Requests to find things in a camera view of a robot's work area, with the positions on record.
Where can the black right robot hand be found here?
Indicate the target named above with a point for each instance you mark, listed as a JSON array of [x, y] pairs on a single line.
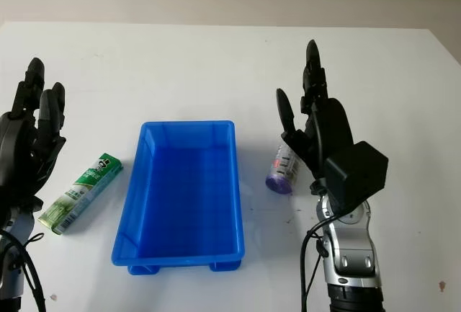
[[333, 124]]

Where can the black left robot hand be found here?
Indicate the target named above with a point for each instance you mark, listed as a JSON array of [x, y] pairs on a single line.
[[21, 146]]

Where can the green toothpaste box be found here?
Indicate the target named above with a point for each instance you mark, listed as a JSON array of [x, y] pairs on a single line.
[[81, 193]]

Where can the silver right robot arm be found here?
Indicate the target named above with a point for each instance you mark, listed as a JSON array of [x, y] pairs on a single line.
[[354, 250]]

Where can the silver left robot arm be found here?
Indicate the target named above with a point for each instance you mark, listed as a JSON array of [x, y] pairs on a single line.
[[12, 254]]

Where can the blue plastic tray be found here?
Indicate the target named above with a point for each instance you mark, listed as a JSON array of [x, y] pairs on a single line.
[[187, 196]]

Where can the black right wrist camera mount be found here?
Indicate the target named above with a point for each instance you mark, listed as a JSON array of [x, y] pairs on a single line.
[[360, 175]]

